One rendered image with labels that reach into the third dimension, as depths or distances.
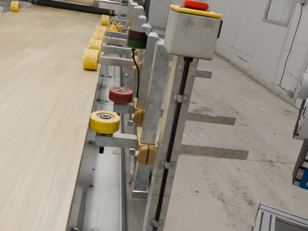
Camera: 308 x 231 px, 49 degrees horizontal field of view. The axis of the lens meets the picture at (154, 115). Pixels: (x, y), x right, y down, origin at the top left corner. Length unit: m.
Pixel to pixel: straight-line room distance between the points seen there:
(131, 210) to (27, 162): 0.34
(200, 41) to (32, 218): 0.36
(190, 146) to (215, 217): 1.28
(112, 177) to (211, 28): 0.77
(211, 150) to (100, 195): 0.38
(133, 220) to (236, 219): 1.41
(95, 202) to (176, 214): 1.12
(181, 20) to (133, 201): 0.56
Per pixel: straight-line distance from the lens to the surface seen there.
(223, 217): 2.21
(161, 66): 0.81
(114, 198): 1.08
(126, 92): 1.11
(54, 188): 0.61
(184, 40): 0.52
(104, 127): 0.87
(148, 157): 0.86
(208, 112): 1.18
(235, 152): 0.99
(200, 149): 0.95
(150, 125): 0.85
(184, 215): 2.13
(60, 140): 0.76
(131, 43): 1.04
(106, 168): 1.22
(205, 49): 0.53
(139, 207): 0.92
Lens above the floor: 1.24
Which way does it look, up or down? 20 degrees down
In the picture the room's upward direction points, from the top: 10 degrees clockwise
